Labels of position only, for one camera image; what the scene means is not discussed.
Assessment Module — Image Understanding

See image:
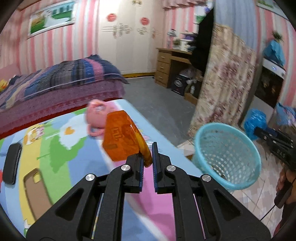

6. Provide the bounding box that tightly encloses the orange plastic wrapper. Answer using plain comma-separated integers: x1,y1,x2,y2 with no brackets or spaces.
102,110,152,167

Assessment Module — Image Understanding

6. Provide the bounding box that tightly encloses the blue plastic bag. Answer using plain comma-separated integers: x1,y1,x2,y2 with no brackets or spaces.
244,109,267,141

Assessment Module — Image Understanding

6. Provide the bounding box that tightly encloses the blue plastic trash basket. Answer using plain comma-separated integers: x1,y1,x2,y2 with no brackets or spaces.
192,123,262,191

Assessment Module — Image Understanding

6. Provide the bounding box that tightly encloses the person's right hand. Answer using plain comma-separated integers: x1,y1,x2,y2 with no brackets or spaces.
274,164,295,208

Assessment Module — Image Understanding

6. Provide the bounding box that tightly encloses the brown phone case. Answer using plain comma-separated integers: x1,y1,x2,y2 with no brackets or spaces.
23,168,53,220

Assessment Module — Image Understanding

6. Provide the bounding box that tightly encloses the refrigerator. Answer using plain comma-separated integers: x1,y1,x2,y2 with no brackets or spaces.
240,58,286,128

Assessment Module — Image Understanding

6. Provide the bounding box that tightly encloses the colourful cartoon tablecloth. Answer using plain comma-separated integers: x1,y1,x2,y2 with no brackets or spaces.
0,98,206,241

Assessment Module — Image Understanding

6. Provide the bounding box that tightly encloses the floral curtain right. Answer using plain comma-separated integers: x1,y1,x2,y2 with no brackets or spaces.
188,0,260,138

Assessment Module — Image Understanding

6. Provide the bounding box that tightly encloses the black zip case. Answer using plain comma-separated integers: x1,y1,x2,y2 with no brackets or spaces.
3,143,22,185

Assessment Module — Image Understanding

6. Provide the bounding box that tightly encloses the blue cloth with plant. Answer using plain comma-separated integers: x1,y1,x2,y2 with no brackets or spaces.
263,30,285,67

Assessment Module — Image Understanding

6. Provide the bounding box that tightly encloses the pink pig mug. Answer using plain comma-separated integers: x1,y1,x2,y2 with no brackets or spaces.
85,99,116,137

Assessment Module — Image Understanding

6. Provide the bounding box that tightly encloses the black box under desk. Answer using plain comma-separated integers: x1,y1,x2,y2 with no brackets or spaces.
171,74,190,96

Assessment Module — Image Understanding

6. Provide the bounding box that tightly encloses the bed with plaid quilt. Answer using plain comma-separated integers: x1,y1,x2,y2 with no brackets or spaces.
1,55,128,137

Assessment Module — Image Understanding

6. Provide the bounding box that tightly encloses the black hanging garment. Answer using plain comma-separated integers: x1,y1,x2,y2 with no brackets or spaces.
190,9,214,76

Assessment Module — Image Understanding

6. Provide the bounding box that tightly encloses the wooden desk with drawers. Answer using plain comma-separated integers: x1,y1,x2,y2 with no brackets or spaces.
154,48,192,88

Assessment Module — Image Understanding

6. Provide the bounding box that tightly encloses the yellow duck plush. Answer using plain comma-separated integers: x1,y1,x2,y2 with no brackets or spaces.
0,79,9,92

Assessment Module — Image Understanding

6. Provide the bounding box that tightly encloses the desk lamp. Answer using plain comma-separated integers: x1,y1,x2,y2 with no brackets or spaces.
167,29,177,49

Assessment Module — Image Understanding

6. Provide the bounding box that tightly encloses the pink curtain valance right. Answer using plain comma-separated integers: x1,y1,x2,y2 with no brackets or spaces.
162,0,207,9

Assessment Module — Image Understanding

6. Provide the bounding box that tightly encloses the white wardrobe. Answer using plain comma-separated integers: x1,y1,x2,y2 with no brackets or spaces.
98,0,164,74

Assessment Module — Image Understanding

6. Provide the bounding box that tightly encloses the framed wedding photo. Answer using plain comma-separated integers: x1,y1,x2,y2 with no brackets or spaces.
28,1,78,38

